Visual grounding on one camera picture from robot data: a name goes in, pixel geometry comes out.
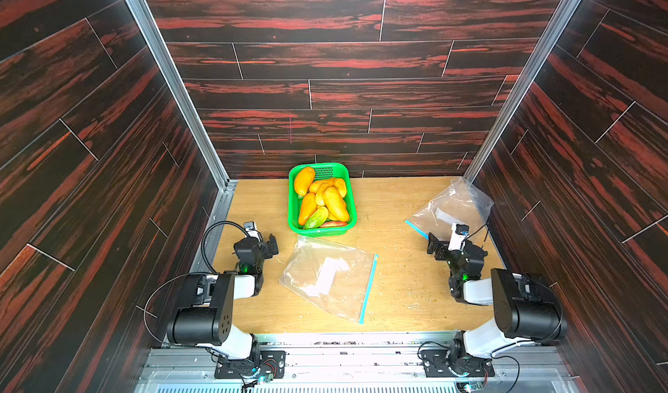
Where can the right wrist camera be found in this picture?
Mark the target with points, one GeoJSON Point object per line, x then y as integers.
{"type": "Point", "coordinates": [460, 233]}

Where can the green yellow mango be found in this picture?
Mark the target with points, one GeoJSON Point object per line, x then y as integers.
{"type": "Point", "coordinates": [317, 219]}

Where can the orange mango left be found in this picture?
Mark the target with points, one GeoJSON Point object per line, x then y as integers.
{"type": "Point", "coordinates": [308, 208]}

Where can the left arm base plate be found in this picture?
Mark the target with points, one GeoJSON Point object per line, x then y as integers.
{"type": "Point", "coordinates": [250, 364]}

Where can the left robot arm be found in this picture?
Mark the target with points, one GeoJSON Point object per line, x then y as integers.
{"type": "Point", "coordinates": [204, 309]}

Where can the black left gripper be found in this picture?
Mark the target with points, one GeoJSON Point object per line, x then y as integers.
{"type": "Point", "coordinates": [263, 247]}

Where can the aluminium front rail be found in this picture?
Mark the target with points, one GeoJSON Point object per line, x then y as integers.
{"type": "Point", "coordinates": [355, 362]}

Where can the red mango bottom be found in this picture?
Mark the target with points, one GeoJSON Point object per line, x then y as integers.
{"type": "Point", "coordinates": [333, 224]}

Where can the green plastic basket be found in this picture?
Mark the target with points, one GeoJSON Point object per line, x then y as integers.
{"type": "Point", "coordinates": [321, 200]}

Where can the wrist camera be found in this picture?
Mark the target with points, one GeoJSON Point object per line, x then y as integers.
{"type": "Point", "coordinates": [251, 229]}
{"type": "Point", "coordinates": [460, 233]}

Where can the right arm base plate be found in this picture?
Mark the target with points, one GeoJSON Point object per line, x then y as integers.
{"type": "Point", "coordinates": [443, 363]}

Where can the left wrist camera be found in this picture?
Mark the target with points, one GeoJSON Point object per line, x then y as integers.
{"type": "Point", "coordinates": [251, 229]}

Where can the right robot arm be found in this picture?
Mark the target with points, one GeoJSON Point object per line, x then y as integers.
{"type": "Point", "coordinates": [525, 310]}

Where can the yellow mango top right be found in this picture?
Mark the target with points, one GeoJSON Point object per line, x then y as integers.
{"type": "Point", "coordinates": [341, 187]}

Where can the clear zip-top bag blue zipper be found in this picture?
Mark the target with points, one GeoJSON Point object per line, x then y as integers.
{"type": "Point", "coordinates": [336, 278]}

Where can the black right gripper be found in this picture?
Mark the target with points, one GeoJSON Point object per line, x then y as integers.
{"type": "Point", "coordinates": [445, 248]}

